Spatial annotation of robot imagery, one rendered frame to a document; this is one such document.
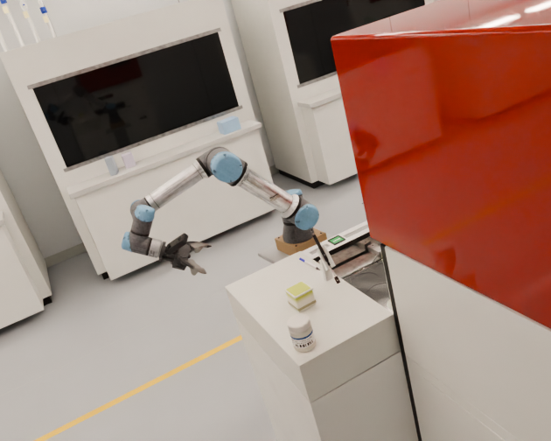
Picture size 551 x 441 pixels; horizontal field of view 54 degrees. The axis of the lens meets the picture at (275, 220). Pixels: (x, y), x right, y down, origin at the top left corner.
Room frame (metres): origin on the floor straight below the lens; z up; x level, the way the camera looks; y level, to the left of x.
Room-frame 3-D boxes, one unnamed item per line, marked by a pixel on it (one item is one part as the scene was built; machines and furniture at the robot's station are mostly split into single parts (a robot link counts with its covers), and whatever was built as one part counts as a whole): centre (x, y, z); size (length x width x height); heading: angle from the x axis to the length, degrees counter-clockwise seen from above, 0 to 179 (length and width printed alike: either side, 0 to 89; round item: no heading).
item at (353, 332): (1.63, -0.01, 0.89); 0.62 x 0.35 x 0.14; 20
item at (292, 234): (2.30, -0.09, 0.93); 0.15 x 0.15 x 0.10
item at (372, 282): (1.67, -0.40, 0.90); 0.34 x 0.34 x 0.01; 20
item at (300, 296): (1.59, -0.01, 1.00); 0.07 x 0.07 x 0.07; 22
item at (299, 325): (1.37, 0.02, 1.01); 0.07 x 0.07 x 0.10
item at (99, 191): (4.87, 0.87, 1.00); 1.80 x 1.08 x 2.00; 110
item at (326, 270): (1.69, -0.14, 1.03); 0.06 x 0.04 x 0.13; 20
